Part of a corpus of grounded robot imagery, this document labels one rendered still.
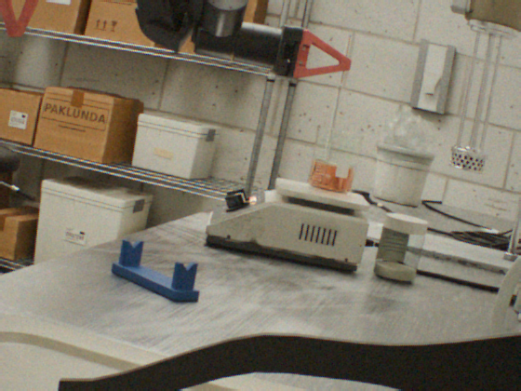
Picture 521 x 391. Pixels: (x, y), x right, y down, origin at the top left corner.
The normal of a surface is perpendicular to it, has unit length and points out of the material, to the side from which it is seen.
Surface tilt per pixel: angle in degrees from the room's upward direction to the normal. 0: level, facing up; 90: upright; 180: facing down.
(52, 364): 0
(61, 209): 93
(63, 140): 90
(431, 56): 90
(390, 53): 89
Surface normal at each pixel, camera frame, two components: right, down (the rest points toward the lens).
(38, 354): 0.20, -0.97
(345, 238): 0.00, 0.12
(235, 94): -0.22, 0.07
